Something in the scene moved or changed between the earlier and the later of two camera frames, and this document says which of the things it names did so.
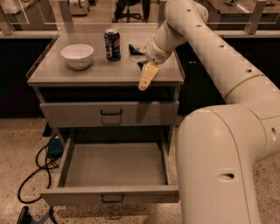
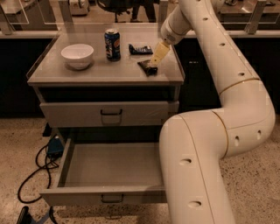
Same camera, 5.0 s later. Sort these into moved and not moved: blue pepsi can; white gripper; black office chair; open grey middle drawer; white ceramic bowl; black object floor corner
Moved: black office chair; white gripper
Not moved: blue pepsi can; black object floor corner; white ceramic bowl; open grey middle drawer
